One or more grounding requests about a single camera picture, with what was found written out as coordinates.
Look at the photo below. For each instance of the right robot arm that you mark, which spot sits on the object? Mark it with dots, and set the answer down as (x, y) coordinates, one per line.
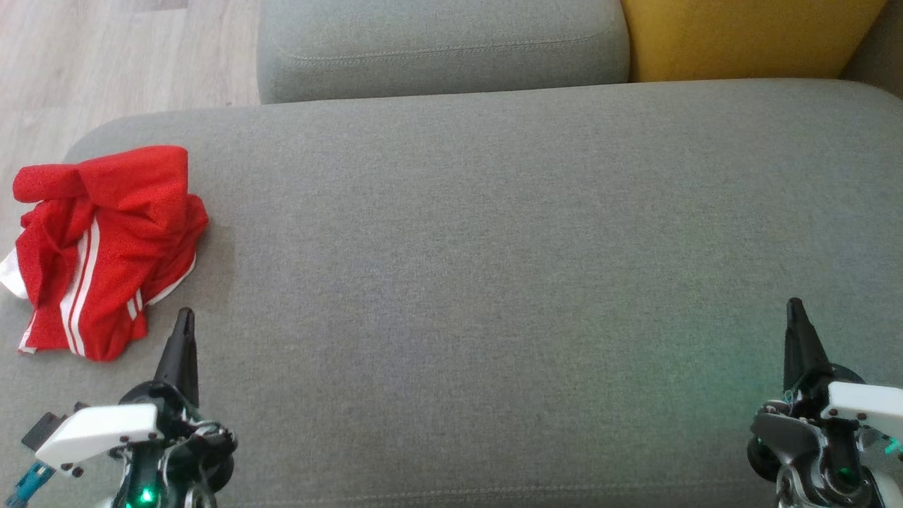
(797, 444)

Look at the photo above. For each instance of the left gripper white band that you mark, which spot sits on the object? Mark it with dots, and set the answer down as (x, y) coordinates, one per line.
(99, 430)

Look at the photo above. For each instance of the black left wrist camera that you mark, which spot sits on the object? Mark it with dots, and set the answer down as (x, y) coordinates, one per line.
(44, 432)

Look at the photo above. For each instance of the grey sofa seat cushion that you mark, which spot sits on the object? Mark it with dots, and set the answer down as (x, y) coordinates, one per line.
(494, 282)

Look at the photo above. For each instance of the yellow cushion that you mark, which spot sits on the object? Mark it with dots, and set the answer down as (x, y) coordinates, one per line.
(741, 35)

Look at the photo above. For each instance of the red garment with white hem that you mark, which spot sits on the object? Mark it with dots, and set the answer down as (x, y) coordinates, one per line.
(134, 183)

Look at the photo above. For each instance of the grey sofa corner cushion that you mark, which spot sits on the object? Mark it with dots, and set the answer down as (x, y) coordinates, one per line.
(882, 49)

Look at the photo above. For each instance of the grey sofa back cushion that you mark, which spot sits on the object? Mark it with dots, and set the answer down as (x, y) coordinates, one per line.
(437, 42)

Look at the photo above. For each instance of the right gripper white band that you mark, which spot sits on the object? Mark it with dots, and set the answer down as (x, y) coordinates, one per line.
(868, 406)

